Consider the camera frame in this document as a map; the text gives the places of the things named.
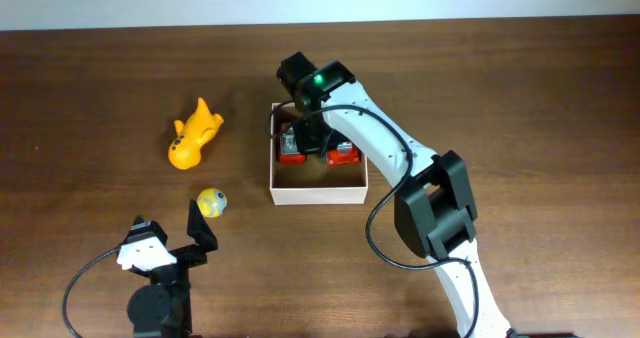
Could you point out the orange toy fish figure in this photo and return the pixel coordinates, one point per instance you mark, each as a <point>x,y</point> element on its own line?
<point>192,135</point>

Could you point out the red toy car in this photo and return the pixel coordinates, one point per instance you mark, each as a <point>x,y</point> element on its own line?
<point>289,153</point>

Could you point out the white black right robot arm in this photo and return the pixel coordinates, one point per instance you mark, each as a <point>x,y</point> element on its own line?
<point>434,207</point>

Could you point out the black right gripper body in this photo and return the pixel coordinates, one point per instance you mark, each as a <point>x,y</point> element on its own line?
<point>313,133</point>

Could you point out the white open cardboard box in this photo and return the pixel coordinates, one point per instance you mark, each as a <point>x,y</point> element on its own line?
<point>314,182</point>

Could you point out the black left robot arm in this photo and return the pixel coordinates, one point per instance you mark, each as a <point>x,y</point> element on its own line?
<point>162,308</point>

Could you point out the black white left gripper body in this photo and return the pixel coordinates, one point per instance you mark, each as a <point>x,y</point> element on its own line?
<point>176,271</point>

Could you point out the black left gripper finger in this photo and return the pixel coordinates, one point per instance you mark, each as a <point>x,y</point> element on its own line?
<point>199,230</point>
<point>138,220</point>

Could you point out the red toy fire truck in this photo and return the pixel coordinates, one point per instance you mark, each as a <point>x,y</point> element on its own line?
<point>345,153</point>

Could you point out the yellow grey toy ball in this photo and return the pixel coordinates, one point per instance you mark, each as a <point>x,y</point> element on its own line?
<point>212,202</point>

